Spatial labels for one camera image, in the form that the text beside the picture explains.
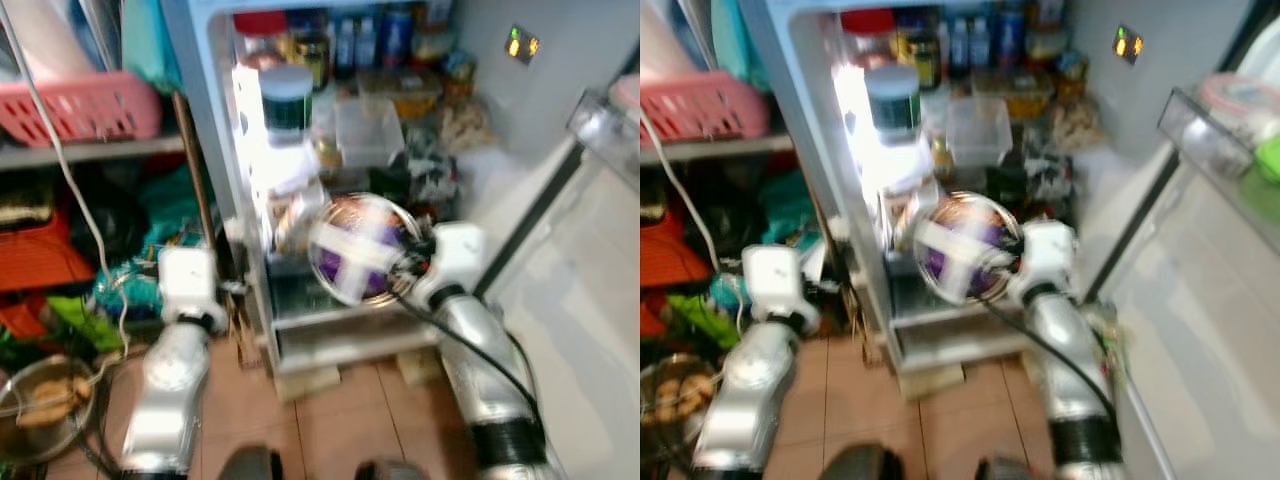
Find white-lidded jar, green label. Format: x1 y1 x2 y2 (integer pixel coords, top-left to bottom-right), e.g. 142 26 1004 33
864 64 924 143
257 64 317 143

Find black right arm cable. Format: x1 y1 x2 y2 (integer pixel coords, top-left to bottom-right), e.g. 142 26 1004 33
388 290 548 433
978 296 1123 429

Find teal cloth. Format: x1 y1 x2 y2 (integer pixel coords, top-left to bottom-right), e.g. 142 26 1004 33
138 164 213 263
768 168 818 253

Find clear plastic food box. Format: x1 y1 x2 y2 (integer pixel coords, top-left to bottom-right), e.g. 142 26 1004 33
944 94 1014 168
334 94 407 168

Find dark left robot foot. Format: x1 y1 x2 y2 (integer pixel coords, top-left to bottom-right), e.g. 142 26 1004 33
818 444 903 480
218 444 288 480

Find dark right robot foot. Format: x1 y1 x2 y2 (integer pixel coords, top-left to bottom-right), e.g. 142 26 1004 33
354 457 433 480
974 457 1043 480

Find pink-lidded round container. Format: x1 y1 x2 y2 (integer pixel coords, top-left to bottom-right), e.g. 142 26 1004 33
1198 72 1280 133

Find green plastic bag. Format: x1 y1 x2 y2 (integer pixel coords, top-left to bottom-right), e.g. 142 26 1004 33
44 294 128 353
664 293 743 353

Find white power cable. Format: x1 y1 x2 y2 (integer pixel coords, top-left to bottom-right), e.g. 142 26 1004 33
0 18 133 356
640 108 747 336

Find clear fridge door bin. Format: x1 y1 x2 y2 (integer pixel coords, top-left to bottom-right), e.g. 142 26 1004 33
1156 72 1280 253
566 88 641 163

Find bright green item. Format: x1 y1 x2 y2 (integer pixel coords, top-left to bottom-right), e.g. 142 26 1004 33
1253 134 1280 188

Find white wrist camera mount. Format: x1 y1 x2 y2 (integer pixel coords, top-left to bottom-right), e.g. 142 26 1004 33
1008 220 1083 303
412 222 487 307
741 244 823 333
157 246 228 323

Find grey shelf board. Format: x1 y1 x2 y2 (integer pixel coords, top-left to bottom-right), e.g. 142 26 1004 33
0 134 188 173
640 132 796 167

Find grey open fridge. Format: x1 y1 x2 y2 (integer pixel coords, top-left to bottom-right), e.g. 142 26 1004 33
160 0 641 403
738 0 1263 403

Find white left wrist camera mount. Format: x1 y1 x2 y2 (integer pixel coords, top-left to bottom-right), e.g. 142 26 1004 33
157 246 228 323
741 244 823 333

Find pink plastic basket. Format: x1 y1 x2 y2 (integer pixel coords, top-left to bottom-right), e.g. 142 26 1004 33
640 72 773 143
0 70 164 148

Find fridge indicator light panel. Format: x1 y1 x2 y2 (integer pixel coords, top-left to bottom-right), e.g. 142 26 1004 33
506 24 542 65
1112 24 1145 67

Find metal bowl with food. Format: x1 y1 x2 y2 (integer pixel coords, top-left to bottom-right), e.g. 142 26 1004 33
640 351 718 473
0 354 103 468

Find round purple container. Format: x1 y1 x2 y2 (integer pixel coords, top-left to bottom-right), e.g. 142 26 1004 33
306 192 422 308
914 191 1024 307

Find grey fridge door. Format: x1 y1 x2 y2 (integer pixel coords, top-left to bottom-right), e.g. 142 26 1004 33
468 88 641 480
1078 72 1280 480

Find wooden block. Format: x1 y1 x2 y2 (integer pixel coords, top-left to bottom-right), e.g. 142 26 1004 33
271 364 343 403
398 348 447 389
896 364 953 403

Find blue can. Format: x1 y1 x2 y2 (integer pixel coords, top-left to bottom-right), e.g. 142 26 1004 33
379 4 417 67
992 4 1027 67

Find dark jar, yellow label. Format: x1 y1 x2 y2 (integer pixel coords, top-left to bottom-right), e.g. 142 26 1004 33
294 28 333 89
899 26 942 91

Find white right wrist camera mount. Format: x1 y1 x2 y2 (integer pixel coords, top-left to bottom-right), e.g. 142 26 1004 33
1008 220 1083 303
412 222 487 307

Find dark robot foot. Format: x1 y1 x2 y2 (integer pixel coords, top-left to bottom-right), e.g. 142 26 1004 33
218 444 288 480
354 457 433 480
974 457 1043 480
818 444 903 480

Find red-lidded jar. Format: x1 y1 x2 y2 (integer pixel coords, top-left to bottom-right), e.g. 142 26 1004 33
231 9 292 69
839 7 900 67

